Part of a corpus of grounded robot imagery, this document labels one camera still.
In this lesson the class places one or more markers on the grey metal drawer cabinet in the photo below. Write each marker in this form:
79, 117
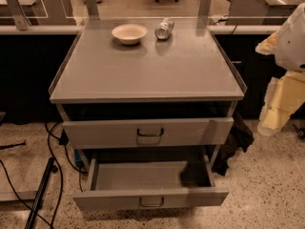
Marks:
186, 76

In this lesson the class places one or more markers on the clear acrylic barrier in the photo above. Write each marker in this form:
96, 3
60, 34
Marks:
213, 11

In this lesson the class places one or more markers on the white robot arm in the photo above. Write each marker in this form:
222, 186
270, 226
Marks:
289, 52

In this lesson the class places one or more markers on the grey desk left background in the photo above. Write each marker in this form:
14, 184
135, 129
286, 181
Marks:
40, 12

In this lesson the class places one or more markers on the grey desk background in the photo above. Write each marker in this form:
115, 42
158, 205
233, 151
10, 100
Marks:
40, 12
261, 12

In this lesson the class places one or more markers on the white ceramic bowl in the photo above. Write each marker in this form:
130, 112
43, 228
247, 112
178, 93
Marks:
129, 34

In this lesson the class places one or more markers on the grey desk right background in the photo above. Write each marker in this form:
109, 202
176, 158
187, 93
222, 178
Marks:
261, 12

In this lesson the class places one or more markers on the dark cloth on floor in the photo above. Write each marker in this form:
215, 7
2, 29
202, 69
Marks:
239, 137

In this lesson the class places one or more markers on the grey open lower drawer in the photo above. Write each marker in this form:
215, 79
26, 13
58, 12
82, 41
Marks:
150, 185

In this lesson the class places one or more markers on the silver metal can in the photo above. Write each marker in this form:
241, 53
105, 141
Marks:
164, 29

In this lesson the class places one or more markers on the black bar on floor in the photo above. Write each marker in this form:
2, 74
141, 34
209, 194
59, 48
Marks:
40, 194

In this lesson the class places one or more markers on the grey upper drawer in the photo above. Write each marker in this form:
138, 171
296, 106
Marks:
148, 132

